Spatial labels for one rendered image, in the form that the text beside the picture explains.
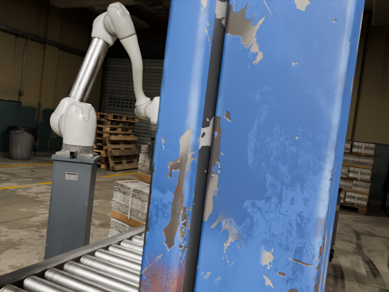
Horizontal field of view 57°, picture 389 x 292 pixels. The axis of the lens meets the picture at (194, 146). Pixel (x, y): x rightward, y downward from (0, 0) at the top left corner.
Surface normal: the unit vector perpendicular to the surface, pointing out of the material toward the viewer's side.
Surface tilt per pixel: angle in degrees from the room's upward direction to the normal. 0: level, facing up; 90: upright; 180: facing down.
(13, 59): 90
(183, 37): 90
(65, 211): 90
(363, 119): 90
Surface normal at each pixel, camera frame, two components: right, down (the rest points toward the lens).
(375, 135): -0.43, 0.00
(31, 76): 0.90, 0.13
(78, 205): 0.12, 0.07
